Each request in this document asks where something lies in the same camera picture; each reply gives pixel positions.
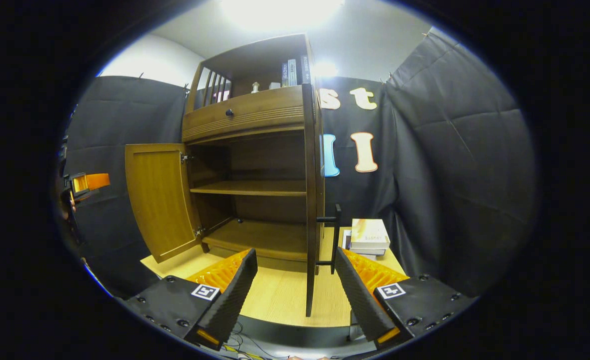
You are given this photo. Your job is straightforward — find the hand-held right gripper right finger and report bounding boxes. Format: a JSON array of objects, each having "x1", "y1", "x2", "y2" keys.
[{"x1": 335, "y1": 247, "x2": 478, "y2": 351}]

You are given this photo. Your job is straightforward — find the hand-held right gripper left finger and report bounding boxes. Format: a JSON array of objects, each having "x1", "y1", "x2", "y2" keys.
[{"x1": 125, "y1": 248, "x2": 258, "y2": 351}]

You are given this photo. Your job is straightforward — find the wooden shoe cabinet door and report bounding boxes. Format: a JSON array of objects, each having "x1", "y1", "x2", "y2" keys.
[
  {"x1": 302, "y1": 83, "x2": 343, "y2": 318},
  {"x1": 125, "y1": 143, "x2": 203, "y2": 264}
]

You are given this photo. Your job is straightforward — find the wooden double-door shoe cabinet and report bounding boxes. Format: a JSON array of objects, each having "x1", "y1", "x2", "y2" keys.
[{"x1": 125, "y1": 33, "x2": 343, "y2": 318}]

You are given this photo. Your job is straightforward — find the wooden cabinet shelf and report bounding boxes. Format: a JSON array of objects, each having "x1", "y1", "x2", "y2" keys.
[{"x1": 190, "y1": 179, "x2": 307, "y2": 197}]

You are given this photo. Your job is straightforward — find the cream cover book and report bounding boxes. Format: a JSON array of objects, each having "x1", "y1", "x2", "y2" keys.
[{"x1": 351, "y1": 218, "x2": 391, "y2": 250}]

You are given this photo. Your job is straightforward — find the black backdrop cloth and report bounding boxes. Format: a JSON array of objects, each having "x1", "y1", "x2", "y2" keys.
[{"x1": 62, "y1": 27, "x2": 538, "y2": 301}]

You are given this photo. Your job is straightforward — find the large ceiling light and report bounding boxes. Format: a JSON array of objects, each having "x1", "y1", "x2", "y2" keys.
[{"x1": 220, "y1": 0, "x2": 345, "y2": 31}]

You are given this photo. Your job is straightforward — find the thin black cable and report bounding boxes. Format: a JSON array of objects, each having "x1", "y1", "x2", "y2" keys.
[{"x1": 223, "y1": 322, "x2": 288, "y2": 360}]

